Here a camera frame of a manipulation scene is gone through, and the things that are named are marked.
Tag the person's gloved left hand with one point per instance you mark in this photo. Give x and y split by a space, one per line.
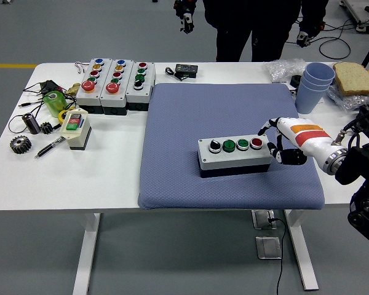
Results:
306 36

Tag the person's gloved right hand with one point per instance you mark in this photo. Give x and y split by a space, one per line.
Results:
187 15

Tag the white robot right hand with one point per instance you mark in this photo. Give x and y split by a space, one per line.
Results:
307 135

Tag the four-button grey control box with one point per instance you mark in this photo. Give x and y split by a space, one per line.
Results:
233 158

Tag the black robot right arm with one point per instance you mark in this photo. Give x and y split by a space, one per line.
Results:
364 163

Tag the four-button box with black knob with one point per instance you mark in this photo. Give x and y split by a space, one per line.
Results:
141 95

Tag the five-button box, red mushroom button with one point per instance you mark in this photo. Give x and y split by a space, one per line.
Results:
87 96
112 99

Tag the blue plastic cup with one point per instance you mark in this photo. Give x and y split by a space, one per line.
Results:
307 83
319 72
307 99

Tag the bubble wrap bag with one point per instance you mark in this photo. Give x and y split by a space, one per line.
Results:
283 69

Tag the person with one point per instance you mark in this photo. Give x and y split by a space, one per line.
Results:
264 27

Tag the clear plastic bag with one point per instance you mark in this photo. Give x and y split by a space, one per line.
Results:
347 99

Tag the black digital meter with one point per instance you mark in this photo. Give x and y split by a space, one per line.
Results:
187 69

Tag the slice of bread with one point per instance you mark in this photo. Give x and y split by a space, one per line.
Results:
355 78

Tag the metal floor socket plate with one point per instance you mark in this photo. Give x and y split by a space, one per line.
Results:
268 247
261 219

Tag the white table leg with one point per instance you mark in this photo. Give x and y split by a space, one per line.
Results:
301 252
86 252

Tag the blue-grey padded mat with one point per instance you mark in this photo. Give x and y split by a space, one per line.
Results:
178 138

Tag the brass fitting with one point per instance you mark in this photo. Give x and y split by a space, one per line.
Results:
73 89

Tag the black power adapter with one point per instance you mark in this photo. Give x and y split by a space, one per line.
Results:
49 85

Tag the green translucent cylinder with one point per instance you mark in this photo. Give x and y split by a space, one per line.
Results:
56 106

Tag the yellow tape roll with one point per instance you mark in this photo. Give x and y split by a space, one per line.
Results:
61 117

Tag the small black gear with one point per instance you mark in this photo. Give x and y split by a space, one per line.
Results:
46 128

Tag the black cylindrical capacitor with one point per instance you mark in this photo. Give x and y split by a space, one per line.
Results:
32 124

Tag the black and silver pen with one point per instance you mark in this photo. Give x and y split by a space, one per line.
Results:
49 148

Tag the large dark metal gear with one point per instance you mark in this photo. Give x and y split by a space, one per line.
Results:
21 145

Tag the metal equipment frame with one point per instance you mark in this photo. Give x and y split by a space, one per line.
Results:
364 12

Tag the cream switch box, red-green buttons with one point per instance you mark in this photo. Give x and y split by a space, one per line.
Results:
78 139

